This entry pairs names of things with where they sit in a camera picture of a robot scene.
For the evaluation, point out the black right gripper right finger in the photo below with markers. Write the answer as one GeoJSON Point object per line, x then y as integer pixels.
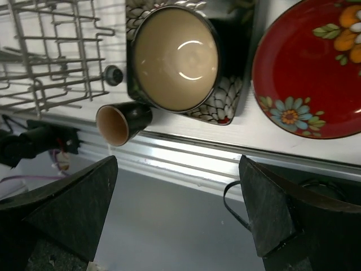
{"type": "Point", "coordinates": [299, 221]}

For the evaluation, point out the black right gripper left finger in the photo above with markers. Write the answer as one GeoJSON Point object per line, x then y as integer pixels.
{"type": "Point", "coordinates": [58, 226]}

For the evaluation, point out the dark brown cup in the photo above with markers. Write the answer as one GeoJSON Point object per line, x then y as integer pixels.
{"type": "Point", "coordinates": [118, 123]}

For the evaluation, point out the dark blue beige bowl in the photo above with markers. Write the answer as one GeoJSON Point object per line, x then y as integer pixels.
{"type": "Point", "coordinates": [176, 58]}

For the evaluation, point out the red round floral plate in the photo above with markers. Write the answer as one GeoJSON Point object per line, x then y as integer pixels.
{"type": "Point", "coordinates": [306, 70]}

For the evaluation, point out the black square floral plate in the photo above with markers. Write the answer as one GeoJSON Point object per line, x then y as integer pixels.
{"type": "Point", "coordinates": [233, 21]}

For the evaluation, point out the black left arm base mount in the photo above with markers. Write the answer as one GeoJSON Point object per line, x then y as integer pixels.
{"type": "Point", "coordinates": [28, 141]}

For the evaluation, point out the aluminium table rail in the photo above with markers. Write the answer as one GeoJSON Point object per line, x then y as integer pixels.
{"type": "Point", "coordinates": [206, 156]}

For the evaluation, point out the grey wire dish rack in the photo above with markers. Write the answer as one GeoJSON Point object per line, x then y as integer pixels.
{"type": "Point", "coordinates": [51, 55]}

